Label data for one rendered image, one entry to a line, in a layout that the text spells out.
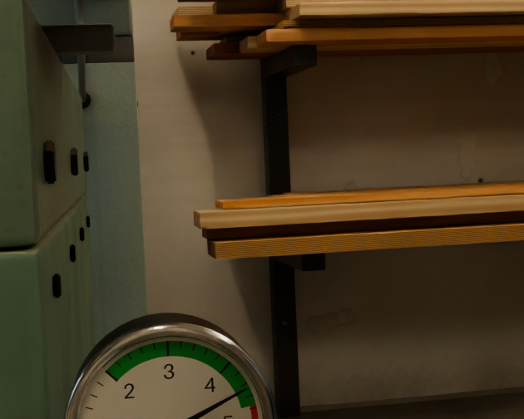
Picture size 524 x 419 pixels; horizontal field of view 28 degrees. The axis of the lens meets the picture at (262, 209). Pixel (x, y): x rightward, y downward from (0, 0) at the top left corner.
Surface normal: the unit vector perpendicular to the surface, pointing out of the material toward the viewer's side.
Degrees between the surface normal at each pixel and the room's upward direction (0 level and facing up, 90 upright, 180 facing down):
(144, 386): 90
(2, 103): 90
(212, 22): 90
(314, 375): 90
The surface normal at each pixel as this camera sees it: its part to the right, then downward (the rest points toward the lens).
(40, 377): 0.51, 0.02
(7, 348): 0.14, 0.04
